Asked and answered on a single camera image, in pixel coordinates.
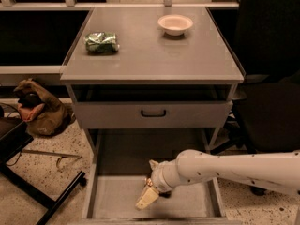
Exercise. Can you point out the black office chair right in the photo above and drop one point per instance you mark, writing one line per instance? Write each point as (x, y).
(265, 37)

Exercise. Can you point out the black drawer handle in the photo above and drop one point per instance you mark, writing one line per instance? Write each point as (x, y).
(148, 114)

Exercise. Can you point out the black chair left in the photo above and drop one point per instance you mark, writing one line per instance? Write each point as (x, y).
(28, 197)

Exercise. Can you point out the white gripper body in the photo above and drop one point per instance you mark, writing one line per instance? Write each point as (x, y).
(157, 179)

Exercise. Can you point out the crushed green soda can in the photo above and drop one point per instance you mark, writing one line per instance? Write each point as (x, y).
(101, 42)

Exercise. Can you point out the grey drawer cabinet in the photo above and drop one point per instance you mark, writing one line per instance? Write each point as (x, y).
(152, 66)

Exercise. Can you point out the grey top drawer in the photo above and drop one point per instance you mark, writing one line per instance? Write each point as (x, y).
(127, 114)

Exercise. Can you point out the white paper bowl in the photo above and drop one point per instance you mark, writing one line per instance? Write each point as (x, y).
(175, 25)

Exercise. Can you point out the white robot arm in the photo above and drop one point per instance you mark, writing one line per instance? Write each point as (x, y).
(279, 172)

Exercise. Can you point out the brown backpack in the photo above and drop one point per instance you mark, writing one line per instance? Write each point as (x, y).
(43, 112)

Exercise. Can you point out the open grey middle drawer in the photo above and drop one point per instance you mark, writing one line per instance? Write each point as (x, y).
(118, 172)

